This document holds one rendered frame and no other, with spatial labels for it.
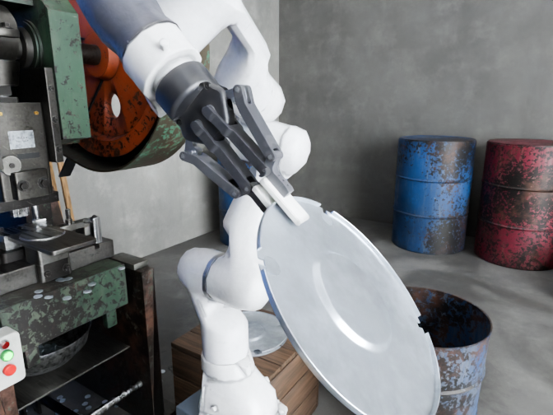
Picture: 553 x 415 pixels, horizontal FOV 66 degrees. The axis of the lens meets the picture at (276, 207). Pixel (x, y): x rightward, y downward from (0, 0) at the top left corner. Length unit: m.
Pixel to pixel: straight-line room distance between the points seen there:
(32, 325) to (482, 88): 3.54
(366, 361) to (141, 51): 0.43
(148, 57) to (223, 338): 0.66
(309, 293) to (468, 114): 3.62
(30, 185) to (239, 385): 0.85
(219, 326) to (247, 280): 0.16
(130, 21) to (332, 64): 3.89
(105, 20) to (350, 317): 0.45
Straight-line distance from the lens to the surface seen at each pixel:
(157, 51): 0.55
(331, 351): 0.43
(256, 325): 1.63
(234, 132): 0.51
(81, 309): 1.48
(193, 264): 0.99
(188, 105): 0.55
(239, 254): 0.93
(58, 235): 1.43
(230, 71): 0.82
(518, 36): 3.98
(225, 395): 1.06
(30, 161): 1.48
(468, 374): 1.49
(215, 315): 1.01
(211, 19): 0.65
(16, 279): 1.45
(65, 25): 1.51
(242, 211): 0.97
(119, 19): 0.58
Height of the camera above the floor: 1.18
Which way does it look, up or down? 14 degrees down
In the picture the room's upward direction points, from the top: straight up
